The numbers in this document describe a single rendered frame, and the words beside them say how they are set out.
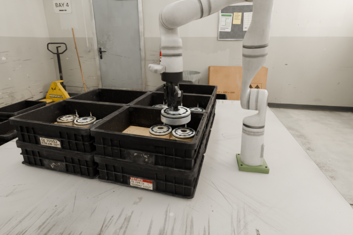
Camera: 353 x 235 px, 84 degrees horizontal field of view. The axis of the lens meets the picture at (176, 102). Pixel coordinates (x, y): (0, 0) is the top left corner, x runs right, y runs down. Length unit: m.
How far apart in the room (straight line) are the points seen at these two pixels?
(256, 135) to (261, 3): 0.50
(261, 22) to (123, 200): 0.78
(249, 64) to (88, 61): 4.21
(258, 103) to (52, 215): 0.83
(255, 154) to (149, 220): 0.50
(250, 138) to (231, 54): 3.14
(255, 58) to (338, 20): 3.67
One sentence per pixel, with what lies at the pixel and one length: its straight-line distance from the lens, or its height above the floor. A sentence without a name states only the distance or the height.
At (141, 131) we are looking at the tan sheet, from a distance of 0.96.
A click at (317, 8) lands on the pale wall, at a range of 4.29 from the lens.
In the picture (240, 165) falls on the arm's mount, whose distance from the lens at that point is 0.94.
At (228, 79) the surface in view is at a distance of 3.82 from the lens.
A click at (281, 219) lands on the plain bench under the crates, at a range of 0.80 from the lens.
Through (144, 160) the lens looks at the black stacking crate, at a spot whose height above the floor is 0.84.
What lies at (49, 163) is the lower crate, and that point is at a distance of 1.03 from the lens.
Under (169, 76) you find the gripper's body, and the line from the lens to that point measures 0.65.
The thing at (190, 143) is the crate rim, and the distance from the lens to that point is 0.64.
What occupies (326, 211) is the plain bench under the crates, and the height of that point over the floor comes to 0.70.
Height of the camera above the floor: 1.24
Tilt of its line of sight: 17 degrees down
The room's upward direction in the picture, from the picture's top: straight up
